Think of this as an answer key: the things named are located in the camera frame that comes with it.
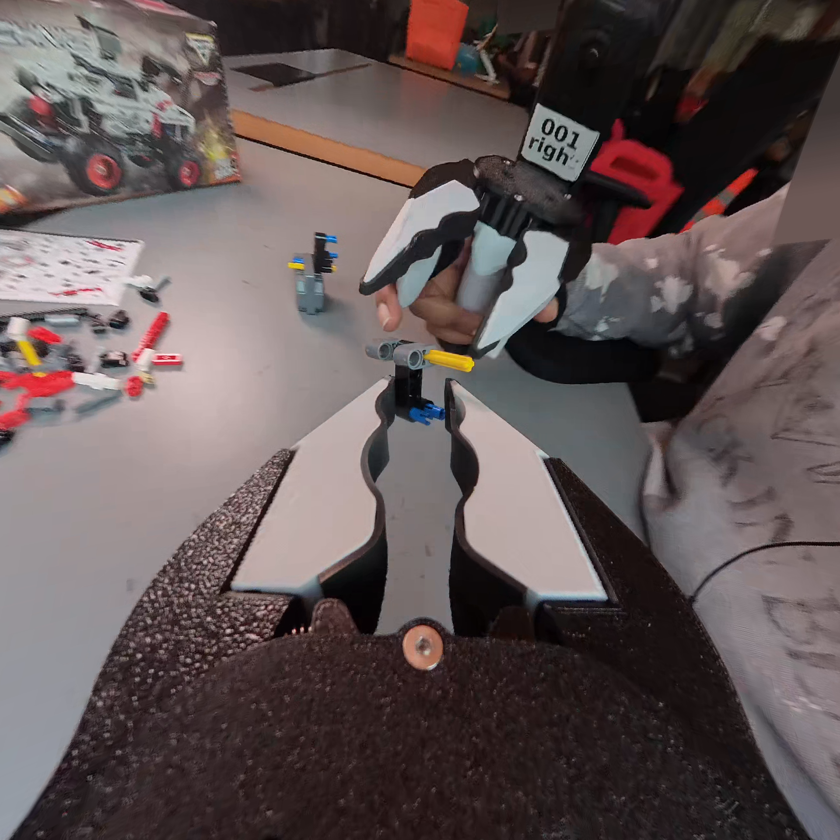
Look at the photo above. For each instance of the white black toy part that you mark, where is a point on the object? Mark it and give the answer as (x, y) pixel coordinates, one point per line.
(148, 287)

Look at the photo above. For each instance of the tan axle pin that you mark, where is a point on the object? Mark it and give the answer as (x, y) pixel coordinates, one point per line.
(145, 376)

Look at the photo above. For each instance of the red white small plate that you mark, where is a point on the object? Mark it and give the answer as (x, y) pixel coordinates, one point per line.
(164, 359)

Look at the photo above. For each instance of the grey desk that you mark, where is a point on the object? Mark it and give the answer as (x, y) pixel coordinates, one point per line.
(229, 394)

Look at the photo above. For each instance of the red carry bag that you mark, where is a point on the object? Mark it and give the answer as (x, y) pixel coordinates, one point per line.
(640, 190)

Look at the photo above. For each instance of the black mat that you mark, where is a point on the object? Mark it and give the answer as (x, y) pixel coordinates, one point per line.
(272, 74)

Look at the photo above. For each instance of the grey base toy assembly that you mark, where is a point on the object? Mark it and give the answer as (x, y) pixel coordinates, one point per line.
(312, 289)

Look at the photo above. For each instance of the pile of mixed toy parts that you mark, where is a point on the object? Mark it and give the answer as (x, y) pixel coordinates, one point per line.
(46, 380)

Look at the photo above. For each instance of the orange bag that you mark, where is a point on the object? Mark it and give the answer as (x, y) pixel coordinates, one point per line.
(436, 33)

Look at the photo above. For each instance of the person's right hand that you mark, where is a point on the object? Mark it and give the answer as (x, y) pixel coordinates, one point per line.
(439, 308)

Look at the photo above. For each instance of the monster truck toy box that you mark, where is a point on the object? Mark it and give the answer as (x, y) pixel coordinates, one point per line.
(111, 105)

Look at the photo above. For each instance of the black beam toy assembly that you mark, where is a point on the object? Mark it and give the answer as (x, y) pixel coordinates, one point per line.
(407, 387)

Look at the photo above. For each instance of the person's right forearm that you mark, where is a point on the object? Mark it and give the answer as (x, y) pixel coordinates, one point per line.
(656, 295)

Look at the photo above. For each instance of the grey patterned hoodie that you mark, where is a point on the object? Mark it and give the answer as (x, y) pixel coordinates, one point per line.
(754, 426)

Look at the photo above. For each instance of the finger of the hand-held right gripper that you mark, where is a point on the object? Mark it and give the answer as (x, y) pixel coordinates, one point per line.
(531, 289)
(420, 229)

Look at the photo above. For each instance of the grey side table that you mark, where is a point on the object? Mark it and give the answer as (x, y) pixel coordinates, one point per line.
(394, 105)

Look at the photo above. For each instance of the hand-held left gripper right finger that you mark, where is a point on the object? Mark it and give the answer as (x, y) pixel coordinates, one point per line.
(531, 525)

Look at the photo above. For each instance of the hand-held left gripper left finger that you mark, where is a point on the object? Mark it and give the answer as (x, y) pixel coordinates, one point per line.
(315, 518)

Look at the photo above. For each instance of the sticker sheet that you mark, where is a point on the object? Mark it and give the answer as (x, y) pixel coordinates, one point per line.
(59, 266)

